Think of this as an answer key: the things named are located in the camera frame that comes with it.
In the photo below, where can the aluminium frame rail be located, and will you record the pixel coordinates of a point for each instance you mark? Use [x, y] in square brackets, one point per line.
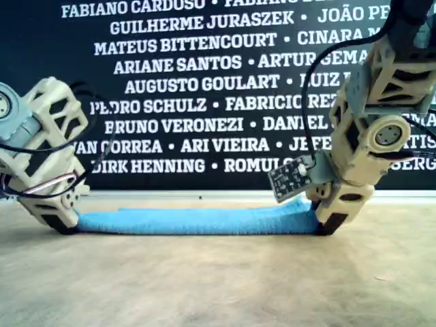
[153, 195]

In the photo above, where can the black banner with white names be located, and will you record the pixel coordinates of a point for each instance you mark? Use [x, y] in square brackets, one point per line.
[204, 44]

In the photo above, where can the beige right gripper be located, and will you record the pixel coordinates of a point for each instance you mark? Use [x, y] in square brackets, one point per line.
[357, 163]

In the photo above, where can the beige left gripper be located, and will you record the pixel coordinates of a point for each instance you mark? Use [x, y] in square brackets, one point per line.
[17, 116]

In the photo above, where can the blue microfibre cloth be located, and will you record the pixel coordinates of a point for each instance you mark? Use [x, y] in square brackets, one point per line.
[197, 221]

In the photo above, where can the left gripper fixed finger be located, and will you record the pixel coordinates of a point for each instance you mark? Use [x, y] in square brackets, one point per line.
[63, 230]

